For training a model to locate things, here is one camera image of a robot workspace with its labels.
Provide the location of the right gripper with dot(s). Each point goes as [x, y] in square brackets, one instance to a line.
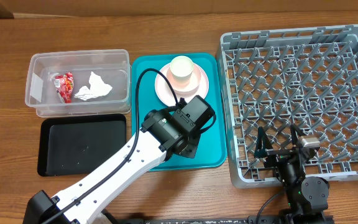
[280, 157]

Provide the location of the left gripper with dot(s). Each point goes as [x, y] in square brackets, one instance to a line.
[191, 150]

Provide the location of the white napkin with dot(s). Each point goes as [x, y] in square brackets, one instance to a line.
[97, 88]

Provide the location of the red snack wrapper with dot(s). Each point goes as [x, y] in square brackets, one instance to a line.
[64, 85]

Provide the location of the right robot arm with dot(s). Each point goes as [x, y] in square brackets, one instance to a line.
[307, 196]

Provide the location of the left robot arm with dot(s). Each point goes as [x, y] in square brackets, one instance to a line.
[162, 134]

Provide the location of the grey dishwasher rack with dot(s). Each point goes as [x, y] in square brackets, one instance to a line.
[271, 79]

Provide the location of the teal serving tray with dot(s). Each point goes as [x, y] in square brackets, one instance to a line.
[211, 151]

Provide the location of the pink bowl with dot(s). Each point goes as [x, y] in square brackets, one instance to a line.
[188, 86]

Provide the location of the white cup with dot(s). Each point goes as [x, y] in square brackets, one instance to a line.
[181, 68]

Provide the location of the black tray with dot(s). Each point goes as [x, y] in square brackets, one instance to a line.
[79, 144]

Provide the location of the clear plastic bin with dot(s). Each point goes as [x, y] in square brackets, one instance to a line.
[113, 66]

